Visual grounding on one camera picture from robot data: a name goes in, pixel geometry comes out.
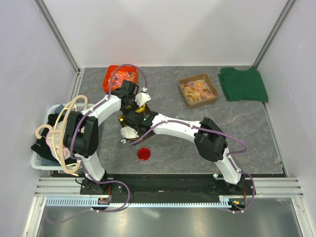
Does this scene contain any star candy tin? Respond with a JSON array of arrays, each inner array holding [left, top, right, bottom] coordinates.
[[117, 103, 156, 147]]

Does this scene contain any orange candy box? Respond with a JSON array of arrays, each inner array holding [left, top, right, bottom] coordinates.
[[102, 65, 138, 93]]

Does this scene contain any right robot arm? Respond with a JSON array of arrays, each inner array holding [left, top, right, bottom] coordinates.
[[119, 111, 247, 195]]

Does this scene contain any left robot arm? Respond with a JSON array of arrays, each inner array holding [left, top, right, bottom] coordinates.
[[63, 80, 139, 194]]

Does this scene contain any red jar lid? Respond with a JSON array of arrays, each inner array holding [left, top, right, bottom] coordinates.
[[137, 148, 151, 161]]

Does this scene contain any brown gummy candy box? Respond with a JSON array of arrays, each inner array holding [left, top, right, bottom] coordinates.
[[178, 74, 219, 110]]

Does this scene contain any beige clothes hanger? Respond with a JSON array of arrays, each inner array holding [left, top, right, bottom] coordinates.
[[35, 95, 88, 175]]

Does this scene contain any white laundry basket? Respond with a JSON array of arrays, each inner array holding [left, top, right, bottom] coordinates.
[[30, 103, 98, 171]]

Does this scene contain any green folded cloth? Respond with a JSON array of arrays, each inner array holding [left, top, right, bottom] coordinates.
[[218, 67, 268, 103]]

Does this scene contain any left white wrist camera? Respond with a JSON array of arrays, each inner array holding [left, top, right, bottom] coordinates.
[[135, 87, 151, 107]]

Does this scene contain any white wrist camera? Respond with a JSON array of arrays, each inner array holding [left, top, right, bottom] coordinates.
[[135, 87, 151, 107], [120, 126, 139, 144]]

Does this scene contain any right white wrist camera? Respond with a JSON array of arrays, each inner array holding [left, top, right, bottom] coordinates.
[[120, 126, 139, 144]]

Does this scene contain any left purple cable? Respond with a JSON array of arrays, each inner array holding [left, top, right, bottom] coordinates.
[[44, 63, 149, 224]]

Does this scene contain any purple cable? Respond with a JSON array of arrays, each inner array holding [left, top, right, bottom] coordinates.
[[44, 63, 149, 224], [125, 119, 257, 214]]

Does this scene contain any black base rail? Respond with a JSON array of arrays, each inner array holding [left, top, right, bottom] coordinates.
[[80, 174, 256, 197]]

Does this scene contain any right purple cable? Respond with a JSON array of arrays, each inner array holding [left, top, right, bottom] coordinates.
[[125, 119, 257, 214]]

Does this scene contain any white cable duct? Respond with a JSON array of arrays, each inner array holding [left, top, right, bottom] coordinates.
[[45, 197, 240, 208]]

